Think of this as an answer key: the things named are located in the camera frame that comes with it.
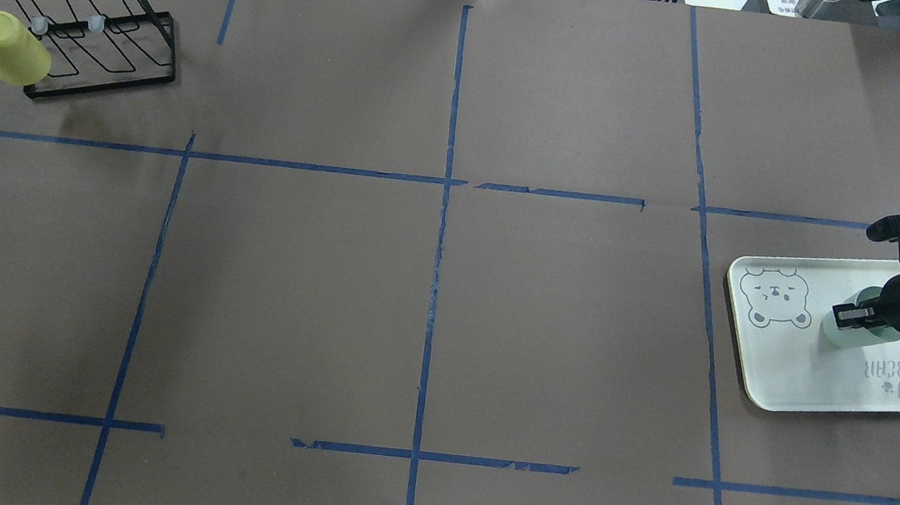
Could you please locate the light green cup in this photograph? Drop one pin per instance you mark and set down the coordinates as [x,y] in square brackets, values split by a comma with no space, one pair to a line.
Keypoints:
[856,338]

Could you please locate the cream bear tray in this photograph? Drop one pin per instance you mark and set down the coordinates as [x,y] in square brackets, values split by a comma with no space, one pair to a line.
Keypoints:
[781,308]

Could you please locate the yellow cup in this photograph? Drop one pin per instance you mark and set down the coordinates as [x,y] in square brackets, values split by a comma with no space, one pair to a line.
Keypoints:
[23,59]

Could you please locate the silver metal cylinder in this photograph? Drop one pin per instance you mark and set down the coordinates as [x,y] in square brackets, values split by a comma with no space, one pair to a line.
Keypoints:
[815,9]

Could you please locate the black wire cup rack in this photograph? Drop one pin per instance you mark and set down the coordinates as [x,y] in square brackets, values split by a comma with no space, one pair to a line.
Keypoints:
[99,45]

